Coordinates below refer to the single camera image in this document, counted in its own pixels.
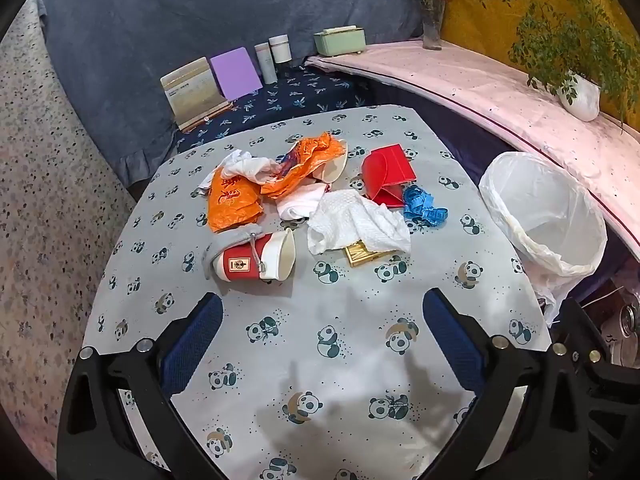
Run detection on blue glove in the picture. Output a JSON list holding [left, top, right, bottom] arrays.
[[402, 185, 448, 228]]

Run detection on navy leaf print cloth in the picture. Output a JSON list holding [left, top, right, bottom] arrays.
[[176, 68, 373, 153]]

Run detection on white tube bottle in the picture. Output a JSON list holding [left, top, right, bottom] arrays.
[[254, 42, 278, 86]]

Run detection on white lined trash bin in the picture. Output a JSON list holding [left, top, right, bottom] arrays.
[[478, 152, 608, 325]]

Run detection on mint green tissue box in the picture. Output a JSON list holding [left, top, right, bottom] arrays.
[[314, 25, 367, 58]]

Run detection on blue grey sofa cover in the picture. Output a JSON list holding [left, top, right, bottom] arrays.
[[37, 0, 421, 185]]

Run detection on panda print table cloth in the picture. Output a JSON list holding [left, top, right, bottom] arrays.
[[85, 105, 550, 479]]

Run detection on orange wrapper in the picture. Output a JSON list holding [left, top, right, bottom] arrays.
[[260, 132, 346, 200]]

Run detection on green plant in white pot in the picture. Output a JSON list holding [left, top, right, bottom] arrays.
[[478, 0, 639, 124]]

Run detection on pink patterned table cloth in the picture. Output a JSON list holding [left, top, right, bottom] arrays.
[[306, 40, 639, 254]]

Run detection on dark purple cloth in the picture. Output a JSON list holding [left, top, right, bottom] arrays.
[[356, 77, 515, 184]]

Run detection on red white paper cup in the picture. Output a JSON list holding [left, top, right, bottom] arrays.
[[213, 229, 296, 282], [312, 146, 348, 184]]

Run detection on red gift box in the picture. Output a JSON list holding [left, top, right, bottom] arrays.
[[361, 144, 416, 208]]

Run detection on white paper towel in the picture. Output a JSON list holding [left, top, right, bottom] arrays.
[[307, 188, 411, 255]]

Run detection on gold cigarette box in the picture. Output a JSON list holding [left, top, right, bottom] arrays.
[[344, 240, 388, 268]]

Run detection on white red-trimmed cloth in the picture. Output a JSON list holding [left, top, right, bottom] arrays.
[[276, 181, 330, 221]]

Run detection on white printed paper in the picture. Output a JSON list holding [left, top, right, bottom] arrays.
[[198, 150, 282, 194]]

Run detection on white jar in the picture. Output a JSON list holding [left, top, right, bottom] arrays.
[[268, 35, 292, 64]]

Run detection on grey sock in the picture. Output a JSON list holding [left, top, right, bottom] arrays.
[[202, 223, 264, 280]]

